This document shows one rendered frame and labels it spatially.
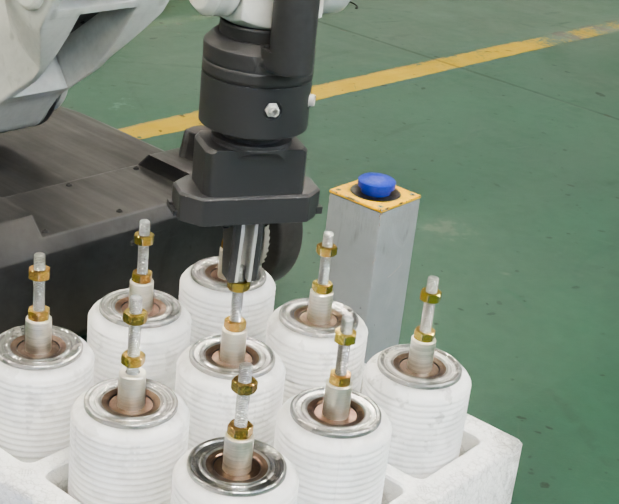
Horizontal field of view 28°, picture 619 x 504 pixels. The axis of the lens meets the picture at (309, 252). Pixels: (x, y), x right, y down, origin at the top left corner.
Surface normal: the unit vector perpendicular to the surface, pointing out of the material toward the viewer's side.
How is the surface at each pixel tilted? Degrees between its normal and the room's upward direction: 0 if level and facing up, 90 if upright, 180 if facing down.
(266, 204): 90
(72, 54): 90
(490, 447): 0
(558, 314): 0
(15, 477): 0
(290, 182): 90
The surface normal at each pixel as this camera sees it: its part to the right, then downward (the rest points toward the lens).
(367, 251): -0.65, 0.26
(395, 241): 0.76, 0.34
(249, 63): -0.15, 0.39
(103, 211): 0.10, -0.91
